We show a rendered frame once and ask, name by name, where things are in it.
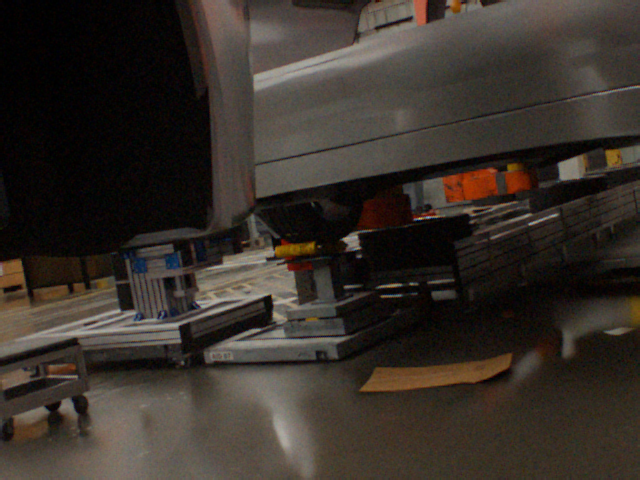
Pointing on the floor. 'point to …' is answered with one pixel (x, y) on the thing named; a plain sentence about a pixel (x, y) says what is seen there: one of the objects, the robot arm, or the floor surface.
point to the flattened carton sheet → (391, 379)
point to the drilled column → (304, 288)
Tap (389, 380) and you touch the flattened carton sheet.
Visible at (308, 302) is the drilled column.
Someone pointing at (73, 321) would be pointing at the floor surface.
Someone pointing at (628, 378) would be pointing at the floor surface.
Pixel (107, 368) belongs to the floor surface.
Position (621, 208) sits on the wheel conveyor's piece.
